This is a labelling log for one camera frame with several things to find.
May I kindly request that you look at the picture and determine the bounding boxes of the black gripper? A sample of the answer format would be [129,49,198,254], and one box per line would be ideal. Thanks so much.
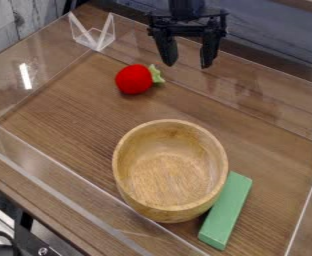
[146,8,228,69]

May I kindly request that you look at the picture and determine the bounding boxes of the red plush strawberry toy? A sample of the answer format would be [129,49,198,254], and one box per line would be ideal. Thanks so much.
[114,64,165,95]

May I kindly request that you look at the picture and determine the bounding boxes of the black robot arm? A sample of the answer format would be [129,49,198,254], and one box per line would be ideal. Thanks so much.
[147,0,228,69]

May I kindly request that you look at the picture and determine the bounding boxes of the wooden bowl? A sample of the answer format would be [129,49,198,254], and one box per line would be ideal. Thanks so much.
[111,119,228,223]

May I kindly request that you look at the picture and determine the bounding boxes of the green rectangular block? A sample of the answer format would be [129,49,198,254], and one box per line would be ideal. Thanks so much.
[197,171,252,251]

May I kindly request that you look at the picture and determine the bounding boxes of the clear acrylic corner bracket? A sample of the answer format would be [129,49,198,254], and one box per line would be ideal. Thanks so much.
[67,13,115,52]

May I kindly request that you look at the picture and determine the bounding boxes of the clear acrylic enclosure wall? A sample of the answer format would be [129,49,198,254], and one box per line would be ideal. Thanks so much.
[0,6,312,256]

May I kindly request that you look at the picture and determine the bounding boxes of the black metal table frame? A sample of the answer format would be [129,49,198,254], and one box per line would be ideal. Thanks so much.
[14,211,61,256]

